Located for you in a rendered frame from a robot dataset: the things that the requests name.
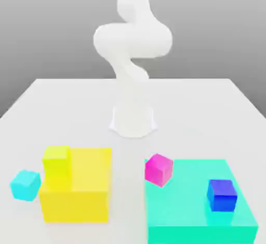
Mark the small blue cube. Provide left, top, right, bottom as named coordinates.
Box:
left=206, top=178, right=238, bottom=213

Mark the small cyan cube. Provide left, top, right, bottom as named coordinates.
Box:
left=9, top=169, right=42, bottom=202

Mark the small magenta cube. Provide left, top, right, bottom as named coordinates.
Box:
left=144, top=153, right=174, bottom=188

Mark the large turquoise box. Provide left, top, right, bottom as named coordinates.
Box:
left=144, top=158, right=260, bottom=244

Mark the large yellow box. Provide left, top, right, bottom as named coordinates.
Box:
left=38, top=147, right=113, bottom=224

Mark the small yellow-green cube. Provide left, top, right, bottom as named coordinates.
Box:
left=42, top=145, right=72, bottom=192

